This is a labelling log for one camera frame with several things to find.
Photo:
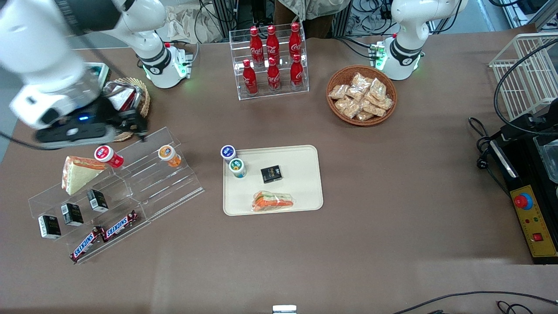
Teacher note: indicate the oval wicker basket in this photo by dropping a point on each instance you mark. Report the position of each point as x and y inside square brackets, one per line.
[146, 98]

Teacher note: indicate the black box with gold print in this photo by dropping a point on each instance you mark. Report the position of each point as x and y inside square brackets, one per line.
[271, 174]

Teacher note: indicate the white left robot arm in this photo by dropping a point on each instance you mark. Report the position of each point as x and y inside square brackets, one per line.
[405, 48]

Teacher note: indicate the clear plastic container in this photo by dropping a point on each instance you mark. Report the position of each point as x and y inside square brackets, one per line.
[549, 157]

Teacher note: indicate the cream plastic serving tray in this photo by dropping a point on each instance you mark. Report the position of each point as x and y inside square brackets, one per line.
[301, 192]

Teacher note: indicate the clear bag of brown snacks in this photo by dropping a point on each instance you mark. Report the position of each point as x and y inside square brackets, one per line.
[352, 110]
[374, 108]
[356, 93]
[339, 91]
[362, 80]
[343, 104]
[365, 116]
[387, 103]
[378, 88]

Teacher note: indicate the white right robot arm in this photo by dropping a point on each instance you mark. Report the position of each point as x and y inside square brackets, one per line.
[43, 43]

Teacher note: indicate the small white box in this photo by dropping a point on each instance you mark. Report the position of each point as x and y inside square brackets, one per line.
[284, 310]

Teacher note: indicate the red and white wrapped box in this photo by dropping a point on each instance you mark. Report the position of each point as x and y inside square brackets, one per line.
[124, 98]

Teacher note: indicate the red emergency stop button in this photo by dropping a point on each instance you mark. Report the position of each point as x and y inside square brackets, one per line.
[523, 201]

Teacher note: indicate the crumpled beige paper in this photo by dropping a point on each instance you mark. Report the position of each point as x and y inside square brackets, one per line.
[187, 24]

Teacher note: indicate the black and yellow control box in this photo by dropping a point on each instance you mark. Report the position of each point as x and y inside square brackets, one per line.
[523, 174]

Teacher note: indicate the red cap gum bottle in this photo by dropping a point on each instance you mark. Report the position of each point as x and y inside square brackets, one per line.
[107, 155]

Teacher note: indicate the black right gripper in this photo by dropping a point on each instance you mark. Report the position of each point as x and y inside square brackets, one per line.
[103, 110]

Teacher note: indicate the small black chocolate box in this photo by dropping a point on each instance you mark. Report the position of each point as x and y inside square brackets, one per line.
[72, 214]
[50, 226]
[97, 200]

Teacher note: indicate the clear acrylic tiered display shelf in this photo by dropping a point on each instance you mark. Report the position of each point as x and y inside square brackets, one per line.
[174, 187]

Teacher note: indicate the large wrapped triangle sandwich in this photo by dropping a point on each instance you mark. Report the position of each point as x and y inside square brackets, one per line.
[78, 174]

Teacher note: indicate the Snickers bar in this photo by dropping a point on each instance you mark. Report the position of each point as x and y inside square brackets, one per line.
[120, 226]
[86, 245]

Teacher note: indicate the white rectangular snack tray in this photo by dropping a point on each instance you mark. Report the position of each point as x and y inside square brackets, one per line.
[104, 72]

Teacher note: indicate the orange cap gum bottle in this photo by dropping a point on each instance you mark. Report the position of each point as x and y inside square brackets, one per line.
[169, 155]

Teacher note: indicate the purple cap gum bottle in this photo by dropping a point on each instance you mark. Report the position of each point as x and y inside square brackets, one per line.
[228, 152]

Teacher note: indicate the person in beige jacket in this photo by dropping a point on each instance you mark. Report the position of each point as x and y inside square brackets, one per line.
[314, 6]

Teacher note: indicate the green cap gum bottle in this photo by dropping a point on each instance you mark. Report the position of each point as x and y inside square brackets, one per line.
[237, 167]

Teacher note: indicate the teal snack packet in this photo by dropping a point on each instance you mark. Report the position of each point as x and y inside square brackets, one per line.
[93, 69]

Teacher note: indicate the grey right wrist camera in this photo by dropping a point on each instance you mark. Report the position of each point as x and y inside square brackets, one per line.
[74, 133]

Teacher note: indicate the clear acrylic bottle rack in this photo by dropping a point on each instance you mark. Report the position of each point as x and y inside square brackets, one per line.
[237, 52]

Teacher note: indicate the round brown wicker basket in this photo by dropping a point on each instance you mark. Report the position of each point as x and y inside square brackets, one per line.
[340, 76]

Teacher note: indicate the red Coca-Cola bottle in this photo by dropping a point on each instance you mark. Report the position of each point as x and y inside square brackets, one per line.
[296, 72]
[273, 76]
[256, 46]
[272, 43]
[295, 41]
[250, 78]

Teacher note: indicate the wrapped sandwich with orange filling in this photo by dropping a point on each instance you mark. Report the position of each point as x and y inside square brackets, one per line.
[272, 202]

